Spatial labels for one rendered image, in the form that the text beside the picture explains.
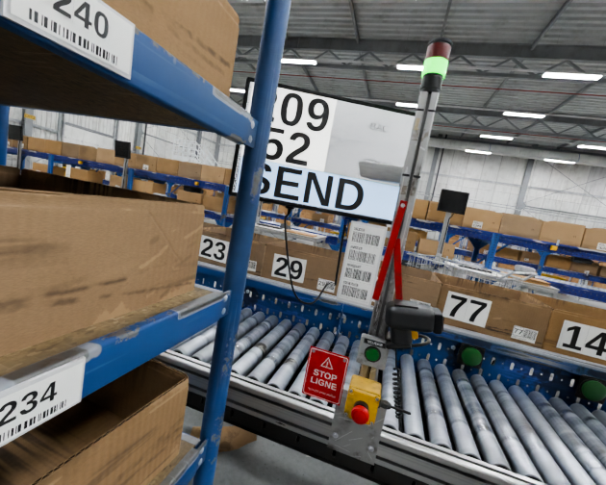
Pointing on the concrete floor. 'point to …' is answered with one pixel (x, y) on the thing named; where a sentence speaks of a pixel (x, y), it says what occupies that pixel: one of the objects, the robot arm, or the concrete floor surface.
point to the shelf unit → (169, 321)
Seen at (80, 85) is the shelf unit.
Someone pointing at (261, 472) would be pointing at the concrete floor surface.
